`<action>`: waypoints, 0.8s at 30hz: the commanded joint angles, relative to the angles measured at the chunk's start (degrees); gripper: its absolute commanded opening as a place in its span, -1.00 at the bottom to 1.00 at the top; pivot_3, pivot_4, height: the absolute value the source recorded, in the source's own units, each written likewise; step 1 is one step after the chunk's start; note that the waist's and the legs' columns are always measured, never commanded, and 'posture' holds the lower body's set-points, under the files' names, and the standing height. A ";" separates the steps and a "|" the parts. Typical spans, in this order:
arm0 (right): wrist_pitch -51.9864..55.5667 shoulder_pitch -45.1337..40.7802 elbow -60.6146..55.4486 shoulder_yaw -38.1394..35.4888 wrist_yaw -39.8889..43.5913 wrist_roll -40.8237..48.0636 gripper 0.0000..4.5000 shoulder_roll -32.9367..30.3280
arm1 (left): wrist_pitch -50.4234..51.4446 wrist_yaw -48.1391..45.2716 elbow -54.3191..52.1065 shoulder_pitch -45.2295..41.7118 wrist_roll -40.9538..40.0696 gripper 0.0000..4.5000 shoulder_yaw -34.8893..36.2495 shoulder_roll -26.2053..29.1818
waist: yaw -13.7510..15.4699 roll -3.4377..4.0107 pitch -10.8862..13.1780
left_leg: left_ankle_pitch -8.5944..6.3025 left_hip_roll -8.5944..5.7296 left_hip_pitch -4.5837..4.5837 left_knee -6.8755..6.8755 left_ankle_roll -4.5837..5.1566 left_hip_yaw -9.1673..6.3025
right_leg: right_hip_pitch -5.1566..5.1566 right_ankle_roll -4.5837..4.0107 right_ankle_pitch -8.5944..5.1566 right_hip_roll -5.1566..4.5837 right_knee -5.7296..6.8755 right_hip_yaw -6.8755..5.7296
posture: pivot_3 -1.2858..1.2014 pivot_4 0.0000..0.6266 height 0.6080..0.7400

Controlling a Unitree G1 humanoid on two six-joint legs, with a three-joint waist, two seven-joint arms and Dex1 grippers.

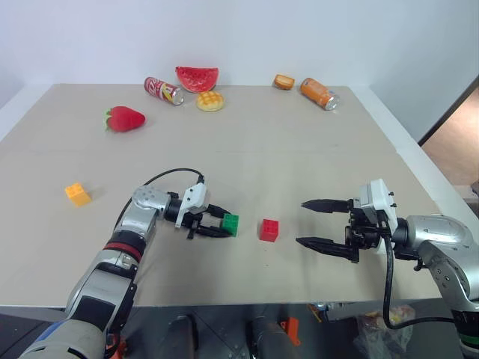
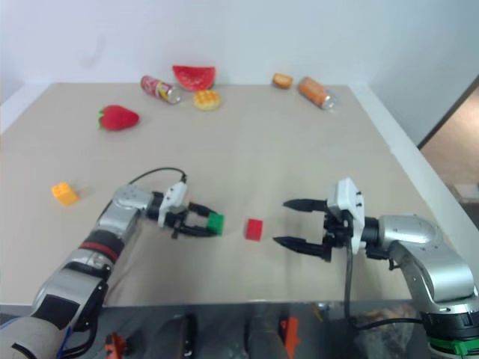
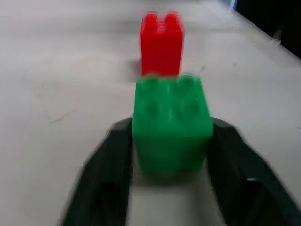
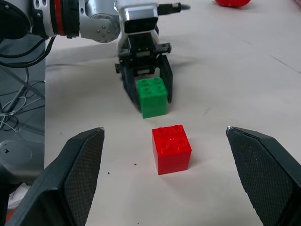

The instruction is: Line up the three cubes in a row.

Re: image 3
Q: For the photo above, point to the green studded building block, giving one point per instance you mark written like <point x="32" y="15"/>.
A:
<point x="171" y="131"/>

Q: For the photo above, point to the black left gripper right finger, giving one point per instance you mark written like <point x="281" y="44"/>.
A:
<point x="244" y="179"/>

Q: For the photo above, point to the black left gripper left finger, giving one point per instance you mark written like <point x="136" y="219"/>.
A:
<point x="103" y="179"/>

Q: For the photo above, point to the red studded building block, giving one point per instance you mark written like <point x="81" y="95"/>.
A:
<point x="161" y="44"/>

